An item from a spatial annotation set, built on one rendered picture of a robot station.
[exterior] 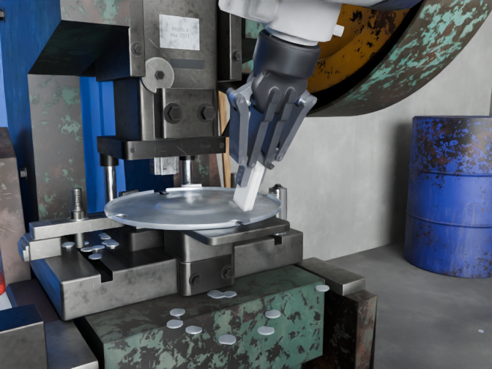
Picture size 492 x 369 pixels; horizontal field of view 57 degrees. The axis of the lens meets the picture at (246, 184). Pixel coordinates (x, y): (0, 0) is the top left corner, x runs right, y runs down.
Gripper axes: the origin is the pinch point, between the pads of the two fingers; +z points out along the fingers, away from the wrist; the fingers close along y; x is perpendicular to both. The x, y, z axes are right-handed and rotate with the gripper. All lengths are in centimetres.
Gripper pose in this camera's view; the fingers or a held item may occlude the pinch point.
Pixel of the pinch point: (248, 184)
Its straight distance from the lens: 62.1
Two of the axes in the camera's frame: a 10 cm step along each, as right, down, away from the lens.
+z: -2.4, 8.4, 4.9
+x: -5.3, -5.4, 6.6
